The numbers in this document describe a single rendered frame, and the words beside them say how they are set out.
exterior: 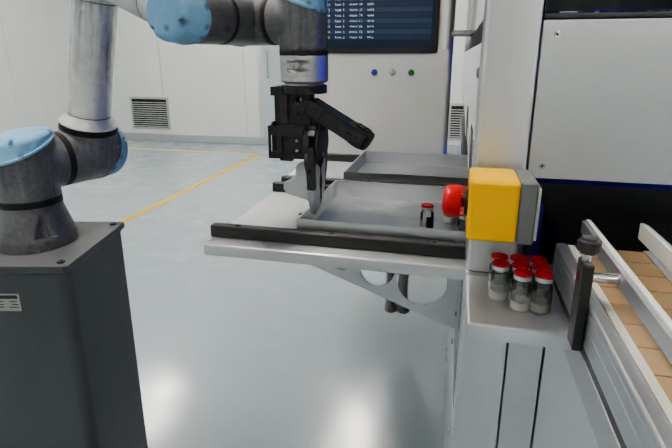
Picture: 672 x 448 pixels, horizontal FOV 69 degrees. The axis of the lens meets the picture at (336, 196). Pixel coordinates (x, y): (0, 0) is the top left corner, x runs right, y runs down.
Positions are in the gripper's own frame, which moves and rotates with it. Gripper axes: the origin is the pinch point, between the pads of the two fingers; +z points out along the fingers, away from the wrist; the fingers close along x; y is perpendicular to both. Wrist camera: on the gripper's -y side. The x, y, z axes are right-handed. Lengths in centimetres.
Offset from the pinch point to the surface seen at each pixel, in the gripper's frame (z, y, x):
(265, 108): 44, 223, -543
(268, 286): 92, 68, -144
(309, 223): 1.0, -0.2, 6.0
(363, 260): 4.2, -9.8, 10.9
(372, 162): 4, 0, -54
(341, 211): 3.7, -1.9, -9.5
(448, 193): -8.9, -21.2, 19.4
